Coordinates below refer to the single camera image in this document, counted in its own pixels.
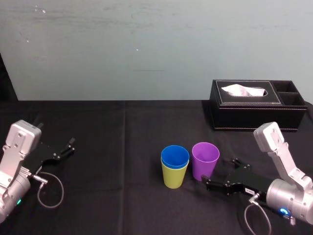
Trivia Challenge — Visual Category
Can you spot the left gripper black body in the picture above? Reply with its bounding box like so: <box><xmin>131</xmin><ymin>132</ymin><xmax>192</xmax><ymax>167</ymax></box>
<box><xmin>22</xmin><ymin>141</ymin><xmax>61</xmax><ymax>173</ymax></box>

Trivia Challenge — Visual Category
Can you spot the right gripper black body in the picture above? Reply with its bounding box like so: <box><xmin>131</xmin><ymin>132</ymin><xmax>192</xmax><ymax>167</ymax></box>
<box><xmin>223</xmin><ymin>170</ymin><xmax>270</xmax><ymax>199</ymax></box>

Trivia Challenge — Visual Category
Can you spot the purple plastic cup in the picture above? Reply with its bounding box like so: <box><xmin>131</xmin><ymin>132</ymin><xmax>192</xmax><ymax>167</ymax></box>
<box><xmin>191</xmin><ymin>141</ymin><xmax>220</xmax><ymax>182</ymax></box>

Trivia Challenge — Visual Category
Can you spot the yellow-green plastic cup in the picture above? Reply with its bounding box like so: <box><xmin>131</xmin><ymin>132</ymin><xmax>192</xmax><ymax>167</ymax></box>
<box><xmin>160</xmin><ymin>158</ymin><xmax>190</xmax><ymax>189</ymax></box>

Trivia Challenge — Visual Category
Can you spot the blue plastic cup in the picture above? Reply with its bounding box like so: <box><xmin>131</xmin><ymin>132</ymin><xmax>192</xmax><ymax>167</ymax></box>
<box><xmin>160</xmin><ymin>145</ymin><xmax>190</xmax><ymax>170</ymax></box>

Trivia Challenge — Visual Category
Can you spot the black leather tissue box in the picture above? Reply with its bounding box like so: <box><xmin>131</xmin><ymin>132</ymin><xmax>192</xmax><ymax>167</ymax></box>
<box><xmin>209</xmin><ymin>78</ymin><xmax>308</xmax><ymax>132</ymax></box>

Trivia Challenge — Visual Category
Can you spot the dark panel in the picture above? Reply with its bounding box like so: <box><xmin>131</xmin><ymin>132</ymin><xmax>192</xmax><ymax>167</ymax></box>
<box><xmin>0</xmin><ymin>52</ymin><xmax>19</xmax><ymax>101</ymax></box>

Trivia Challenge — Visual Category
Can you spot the black table cloth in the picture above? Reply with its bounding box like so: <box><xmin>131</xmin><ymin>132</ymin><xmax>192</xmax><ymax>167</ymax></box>
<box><xmin>0</xmin><ymin>99</ymin><xmax>313</xmax><ymax>235</ymax></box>

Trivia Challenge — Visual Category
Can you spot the white tissue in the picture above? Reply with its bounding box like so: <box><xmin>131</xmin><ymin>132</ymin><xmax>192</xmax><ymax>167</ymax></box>
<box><xmin>221</xmin><ymin>84</ymin><xmax>266</xmax><ymax>97</ymax></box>

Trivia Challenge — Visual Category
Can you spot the right gripper grey cable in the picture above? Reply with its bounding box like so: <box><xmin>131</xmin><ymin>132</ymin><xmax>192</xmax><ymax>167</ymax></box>
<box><xmin>244</xmin><ymin>192</ymin><xmax>272</xmax><ymax>235</ymax></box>

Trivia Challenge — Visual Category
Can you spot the gripper grey cable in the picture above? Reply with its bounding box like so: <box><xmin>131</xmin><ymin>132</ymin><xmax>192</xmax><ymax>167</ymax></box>
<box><xmin>244</xmin><ymin>192</ymin><xmax>272</xmax><ymax>235</ymax></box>
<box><xmin>26</xmin><ymin>171</ymin><xmax>65</xmax><ymax>209</ymax></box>

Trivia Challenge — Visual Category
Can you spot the left gripper grey cable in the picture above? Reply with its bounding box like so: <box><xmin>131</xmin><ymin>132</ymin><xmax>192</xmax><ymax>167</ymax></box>
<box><xmin>26</xmin><ymin>171</ymin><xmax>65</xmax><ymax>209</ymax></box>

